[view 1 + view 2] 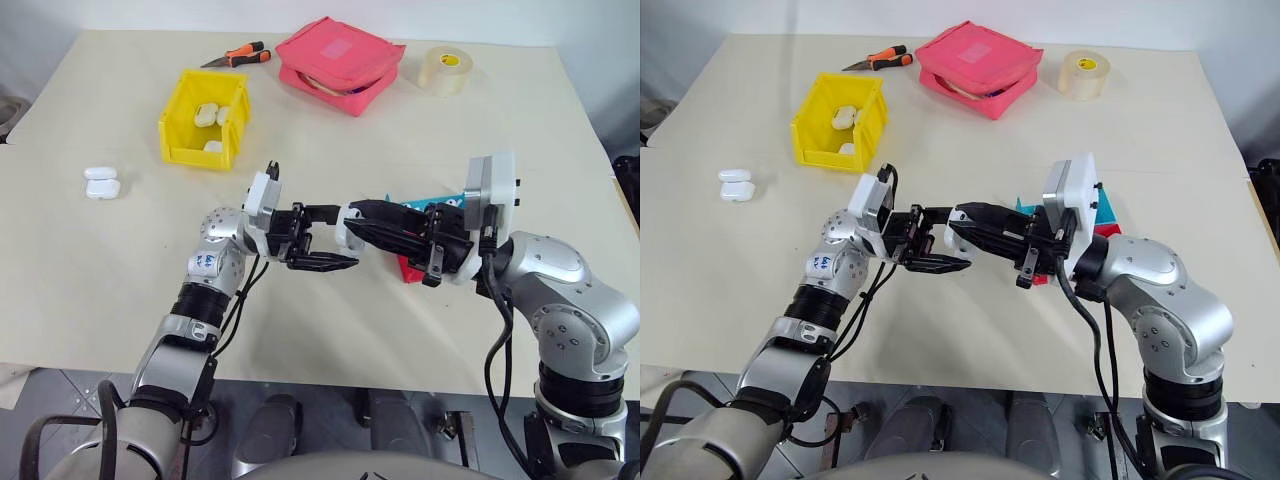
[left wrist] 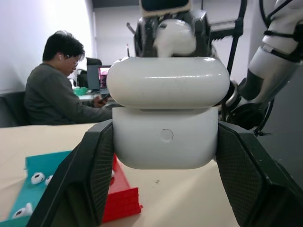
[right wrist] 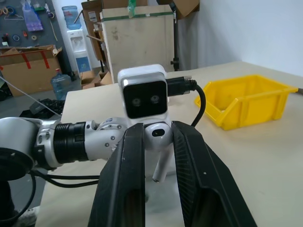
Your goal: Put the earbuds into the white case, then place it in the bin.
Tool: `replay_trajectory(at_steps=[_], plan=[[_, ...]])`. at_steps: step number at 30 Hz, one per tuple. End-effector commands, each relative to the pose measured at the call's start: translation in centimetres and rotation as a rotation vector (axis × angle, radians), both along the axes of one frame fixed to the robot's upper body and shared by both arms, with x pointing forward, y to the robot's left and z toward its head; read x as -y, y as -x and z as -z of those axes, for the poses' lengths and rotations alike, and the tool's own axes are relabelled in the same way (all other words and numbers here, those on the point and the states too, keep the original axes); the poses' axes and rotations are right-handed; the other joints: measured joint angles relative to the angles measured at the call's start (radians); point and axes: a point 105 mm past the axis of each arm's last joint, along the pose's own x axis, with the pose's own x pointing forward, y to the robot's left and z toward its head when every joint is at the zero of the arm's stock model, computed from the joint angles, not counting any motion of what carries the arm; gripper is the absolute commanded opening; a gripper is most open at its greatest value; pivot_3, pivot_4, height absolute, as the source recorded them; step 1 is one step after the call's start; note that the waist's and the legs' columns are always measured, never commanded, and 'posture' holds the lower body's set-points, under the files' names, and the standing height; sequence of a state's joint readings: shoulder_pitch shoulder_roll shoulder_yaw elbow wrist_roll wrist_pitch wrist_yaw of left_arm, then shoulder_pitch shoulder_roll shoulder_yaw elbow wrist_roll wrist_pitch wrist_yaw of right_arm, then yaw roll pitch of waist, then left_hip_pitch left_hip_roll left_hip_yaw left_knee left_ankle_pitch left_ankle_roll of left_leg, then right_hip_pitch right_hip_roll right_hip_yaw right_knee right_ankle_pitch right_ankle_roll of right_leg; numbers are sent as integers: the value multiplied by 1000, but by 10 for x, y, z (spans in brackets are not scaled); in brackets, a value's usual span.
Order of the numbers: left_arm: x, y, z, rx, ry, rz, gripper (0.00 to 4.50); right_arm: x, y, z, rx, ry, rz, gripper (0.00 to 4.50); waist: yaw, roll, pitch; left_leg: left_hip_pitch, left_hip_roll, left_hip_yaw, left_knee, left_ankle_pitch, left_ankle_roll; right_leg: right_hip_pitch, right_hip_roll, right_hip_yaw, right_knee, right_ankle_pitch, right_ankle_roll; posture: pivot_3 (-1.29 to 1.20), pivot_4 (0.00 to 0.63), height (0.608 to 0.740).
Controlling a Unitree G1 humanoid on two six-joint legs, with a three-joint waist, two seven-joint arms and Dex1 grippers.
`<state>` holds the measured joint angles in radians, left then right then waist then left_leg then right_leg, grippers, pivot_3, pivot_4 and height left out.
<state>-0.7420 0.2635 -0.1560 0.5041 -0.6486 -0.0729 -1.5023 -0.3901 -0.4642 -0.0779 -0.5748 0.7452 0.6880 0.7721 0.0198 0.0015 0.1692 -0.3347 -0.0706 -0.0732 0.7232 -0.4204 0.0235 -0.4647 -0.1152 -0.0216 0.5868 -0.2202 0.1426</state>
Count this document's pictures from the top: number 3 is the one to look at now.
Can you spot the blue water jug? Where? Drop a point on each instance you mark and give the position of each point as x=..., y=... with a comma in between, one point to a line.
x=61, y=86

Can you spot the black flat device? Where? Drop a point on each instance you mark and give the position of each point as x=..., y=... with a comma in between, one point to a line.
x=45, y=107

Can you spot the white water dispenser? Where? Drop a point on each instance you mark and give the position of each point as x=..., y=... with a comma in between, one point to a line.
x=78, y=43

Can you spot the yellow plastic bin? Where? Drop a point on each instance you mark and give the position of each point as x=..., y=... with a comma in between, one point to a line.
x=260, y=105

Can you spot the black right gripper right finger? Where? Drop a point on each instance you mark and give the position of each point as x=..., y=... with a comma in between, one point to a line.
x=201, y=179

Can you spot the tall brown cardboard box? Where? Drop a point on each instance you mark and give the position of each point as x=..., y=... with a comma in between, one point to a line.
x=91, y=26

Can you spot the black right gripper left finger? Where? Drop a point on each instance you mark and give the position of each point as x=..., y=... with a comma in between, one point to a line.
x=118, y=179

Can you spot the cardboard box with red tape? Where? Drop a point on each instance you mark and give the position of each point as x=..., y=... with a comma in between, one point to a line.
x=26, y=73

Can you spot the purple plastic bag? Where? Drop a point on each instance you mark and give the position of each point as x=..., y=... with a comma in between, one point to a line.
x=33, y=16

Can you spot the blue water bottle on dispenser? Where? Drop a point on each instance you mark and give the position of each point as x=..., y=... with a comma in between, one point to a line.
x=71, y=17

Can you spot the plywood crate with green tape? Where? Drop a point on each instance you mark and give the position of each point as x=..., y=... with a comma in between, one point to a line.
x=139, y=42

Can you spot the small open cardboard box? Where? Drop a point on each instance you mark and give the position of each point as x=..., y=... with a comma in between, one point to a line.
x=91, y=78

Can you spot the white earbud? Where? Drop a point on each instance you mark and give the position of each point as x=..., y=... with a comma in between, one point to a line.
x=156, y=143

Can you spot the grey pegboard with tools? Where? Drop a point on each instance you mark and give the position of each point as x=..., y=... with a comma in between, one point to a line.
x=50, y=33

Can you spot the black tripod pole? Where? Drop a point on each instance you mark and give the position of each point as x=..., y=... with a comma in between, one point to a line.
x=175, y=42

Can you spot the brown cardboard box with flaps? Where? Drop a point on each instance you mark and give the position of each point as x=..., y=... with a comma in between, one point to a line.
x=187, y=8

